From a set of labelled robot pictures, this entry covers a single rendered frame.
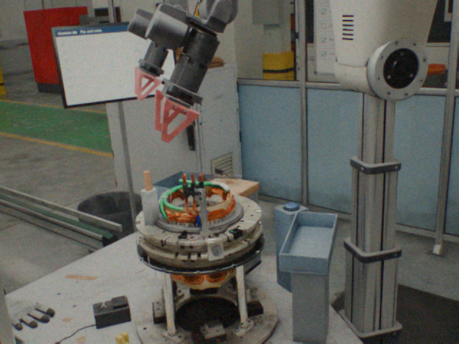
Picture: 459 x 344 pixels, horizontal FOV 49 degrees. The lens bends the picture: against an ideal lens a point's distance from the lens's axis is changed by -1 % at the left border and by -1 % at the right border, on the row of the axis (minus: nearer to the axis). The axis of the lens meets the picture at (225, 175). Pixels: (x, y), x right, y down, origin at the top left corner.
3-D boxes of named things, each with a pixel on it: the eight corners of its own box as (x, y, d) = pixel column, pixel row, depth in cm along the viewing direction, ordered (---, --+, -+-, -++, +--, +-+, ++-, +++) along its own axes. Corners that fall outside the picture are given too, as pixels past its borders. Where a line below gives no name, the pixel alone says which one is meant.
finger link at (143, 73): (128, 95, 133) (142, 63, 131) (126, 92, 140) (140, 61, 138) (152, 106, 135) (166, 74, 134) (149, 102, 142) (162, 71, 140)
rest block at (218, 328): (199, 330, 127) (199, 323, 127) (219, 325, 129) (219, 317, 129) (205, 340, 124) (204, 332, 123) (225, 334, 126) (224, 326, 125)
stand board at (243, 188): (172, 198, 156) (171, 191, 155) (209, 180, 170) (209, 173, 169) (224, 210, 144) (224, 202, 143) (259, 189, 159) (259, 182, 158)
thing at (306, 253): (327, 366, 117) (328, 258, 108) (282, 360, 120) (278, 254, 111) (336, 307, 140) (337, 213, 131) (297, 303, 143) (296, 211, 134)
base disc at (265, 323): (105, 333, 133) (105, 330, 132) (191, 269, 163) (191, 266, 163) (229, 383, 112) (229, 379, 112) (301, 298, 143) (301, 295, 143)
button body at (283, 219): (290, 293, 148) (289, 214, 140) (276, 283, 154) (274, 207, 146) (309, 285, 151) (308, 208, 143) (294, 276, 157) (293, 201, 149)
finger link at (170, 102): (148, 137, 87) (170, 87, 85) (144, 128, 93) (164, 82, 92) (183, 151, 89) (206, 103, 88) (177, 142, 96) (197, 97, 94)
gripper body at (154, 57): (140, 67, 133) (151, 41, 132) (137, 64, 143) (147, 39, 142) (162, 77, 136) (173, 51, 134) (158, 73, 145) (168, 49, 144)
